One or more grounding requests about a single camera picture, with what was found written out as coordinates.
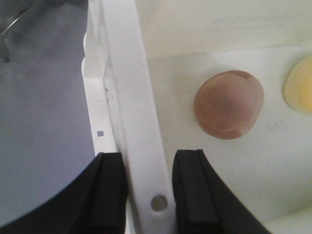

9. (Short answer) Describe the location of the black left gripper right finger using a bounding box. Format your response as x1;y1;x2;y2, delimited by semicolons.
172;150;269;234

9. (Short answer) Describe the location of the pink plush ball toy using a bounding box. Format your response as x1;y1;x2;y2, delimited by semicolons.
194;70;264;140

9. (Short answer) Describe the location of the yellow plush ball toy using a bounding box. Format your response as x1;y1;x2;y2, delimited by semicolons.
284;55;312;115

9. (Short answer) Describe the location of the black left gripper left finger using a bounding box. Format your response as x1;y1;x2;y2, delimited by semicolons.
0;153;128;234

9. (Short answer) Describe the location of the white plastic tote box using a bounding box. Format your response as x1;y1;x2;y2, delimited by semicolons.
81;0;312;234

